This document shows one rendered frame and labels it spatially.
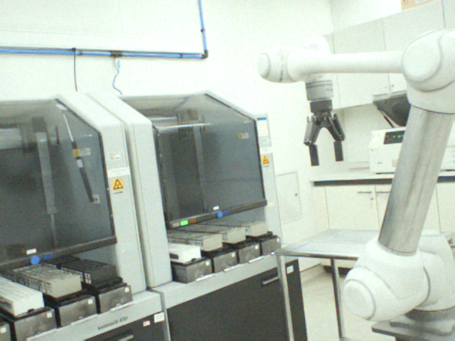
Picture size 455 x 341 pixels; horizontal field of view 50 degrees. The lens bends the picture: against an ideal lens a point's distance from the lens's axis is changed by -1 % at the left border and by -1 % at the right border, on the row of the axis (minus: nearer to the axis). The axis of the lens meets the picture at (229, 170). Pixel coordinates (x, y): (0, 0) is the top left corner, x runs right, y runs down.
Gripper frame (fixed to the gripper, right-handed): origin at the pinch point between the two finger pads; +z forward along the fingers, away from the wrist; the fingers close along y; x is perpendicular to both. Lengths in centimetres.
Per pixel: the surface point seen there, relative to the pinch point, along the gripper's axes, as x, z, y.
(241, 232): 74, 34, 24
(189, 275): 66, 43, -16
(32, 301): 69, 35, -80
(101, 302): 66, 42, -57
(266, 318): 66, 76, 26
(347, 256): 9.2, 38.4, 17.6
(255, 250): 66, 42, 24
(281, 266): 41, 45, 15
